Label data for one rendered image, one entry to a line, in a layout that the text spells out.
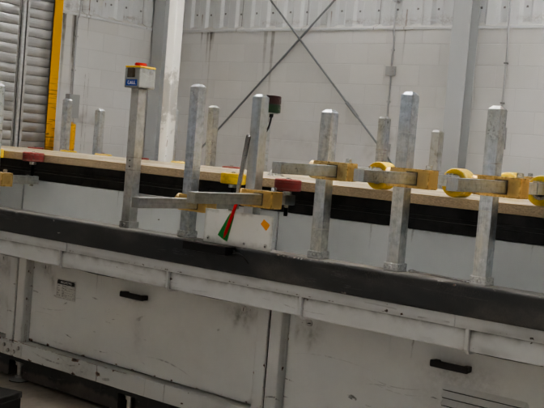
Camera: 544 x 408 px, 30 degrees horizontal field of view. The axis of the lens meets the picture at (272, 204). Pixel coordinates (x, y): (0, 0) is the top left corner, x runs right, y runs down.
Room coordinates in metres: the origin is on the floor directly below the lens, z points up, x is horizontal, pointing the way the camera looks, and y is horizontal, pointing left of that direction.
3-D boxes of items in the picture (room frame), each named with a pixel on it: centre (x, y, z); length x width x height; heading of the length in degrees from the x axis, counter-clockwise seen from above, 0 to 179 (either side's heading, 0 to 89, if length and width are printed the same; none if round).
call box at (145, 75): (3.27, 0.46, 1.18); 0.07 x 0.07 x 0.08; 51
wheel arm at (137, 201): (3.05, 0.25, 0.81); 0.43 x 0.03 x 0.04; 141
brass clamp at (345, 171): (2.78, -0.16, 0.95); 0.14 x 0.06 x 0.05; 51
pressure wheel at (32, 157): (3.82, 0.91, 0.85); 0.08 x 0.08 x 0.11
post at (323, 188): (2.80, -0.14, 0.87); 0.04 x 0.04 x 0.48; 51
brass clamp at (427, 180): (2.63, -0.35, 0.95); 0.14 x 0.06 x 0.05; 51
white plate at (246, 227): (2.95, 0.10, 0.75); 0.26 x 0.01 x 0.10; 51
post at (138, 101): (3.27, 0.46, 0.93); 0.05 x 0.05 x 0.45; 51
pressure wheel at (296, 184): (3.01, -0.04, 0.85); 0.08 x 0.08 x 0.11
